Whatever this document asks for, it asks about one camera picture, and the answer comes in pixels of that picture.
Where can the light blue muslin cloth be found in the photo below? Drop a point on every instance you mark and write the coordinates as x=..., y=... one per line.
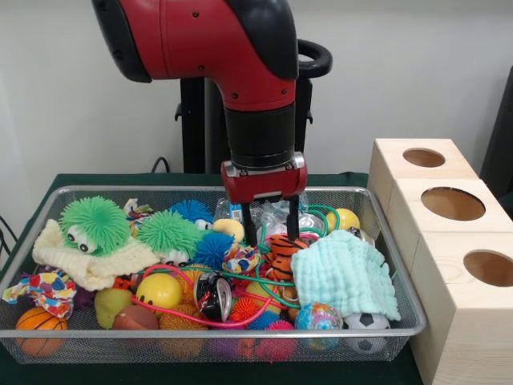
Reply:
x=340, y=272

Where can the large green spiky toy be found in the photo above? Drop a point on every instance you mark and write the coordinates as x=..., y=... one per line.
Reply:
x=92, y=220

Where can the orange basketball toy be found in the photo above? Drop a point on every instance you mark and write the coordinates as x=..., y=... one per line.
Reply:
x=40, y=321

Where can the colourful spotted cloth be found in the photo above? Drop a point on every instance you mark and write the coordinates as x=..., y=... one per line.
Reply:
x=40, y=286

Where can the wooden box with three holes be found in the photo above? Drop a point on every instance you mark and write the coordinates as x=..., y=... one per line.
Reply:
x=461, y=321

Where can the black upright panel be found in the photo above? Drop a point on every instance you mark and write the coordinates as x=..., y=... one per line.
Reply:
x=501, y=140

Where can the dark green tablecloth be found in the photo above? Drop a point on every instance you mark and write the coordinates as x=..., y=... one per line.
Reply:
x=100, y=178

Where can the cream knitted cloth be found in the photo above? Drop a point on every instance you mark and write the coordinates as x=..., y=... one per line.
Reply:
x=104, y=268

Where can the tiger striped plush toy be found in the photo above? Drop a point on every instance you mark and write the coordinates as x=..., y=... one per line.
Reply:
x=280, y=246

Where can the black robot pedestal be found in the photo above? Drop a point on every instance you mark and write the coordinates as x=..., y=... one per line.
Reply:
x=196, y=120

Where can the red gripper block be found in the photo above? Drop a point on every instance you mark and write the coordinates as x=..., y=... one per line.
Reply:
x=264, y=186

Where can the blue spiky ball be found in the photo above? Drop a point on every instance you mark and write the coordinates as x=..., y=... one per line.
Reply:
x=212, y=250

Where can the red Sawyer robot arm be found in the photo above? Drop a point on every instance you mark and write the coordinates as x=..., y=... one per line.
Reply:
x=192, y=40

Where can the yellow smiley ball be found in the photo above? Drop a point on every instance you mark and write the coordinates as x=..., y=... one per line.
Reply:
x=158, y=290

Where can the globe print ball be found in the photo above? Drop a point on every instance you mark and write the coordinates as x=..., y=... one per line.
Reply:
x=320, y=317

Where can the small green spiky toy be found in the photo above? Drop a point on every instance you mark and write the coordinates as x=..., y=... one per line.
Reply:
x=168, y=236

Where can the crushed clear plastic bottle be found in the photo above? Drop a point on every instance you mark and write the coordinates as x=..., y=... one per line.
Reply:
x=272, y=214

